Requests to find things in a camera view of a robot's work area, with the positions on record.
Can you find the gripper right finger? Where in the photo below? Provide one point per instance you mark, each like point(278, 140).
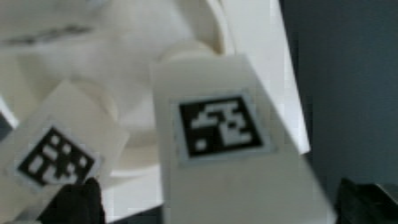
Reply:
point(367, 203)

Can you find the white round stool seat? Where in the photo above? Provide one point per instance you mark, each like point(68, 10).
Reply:
point(106, 64)

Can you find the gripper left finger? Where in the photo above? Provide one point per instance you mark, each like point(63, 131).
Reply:
point(75, 207)

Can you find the white stool leg with tag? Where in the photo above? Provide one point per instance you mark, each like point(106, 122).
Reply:
point(59, 150)

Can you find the white right rail wall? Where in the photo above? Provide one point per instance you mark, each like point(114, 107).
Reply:
point(257, 24)

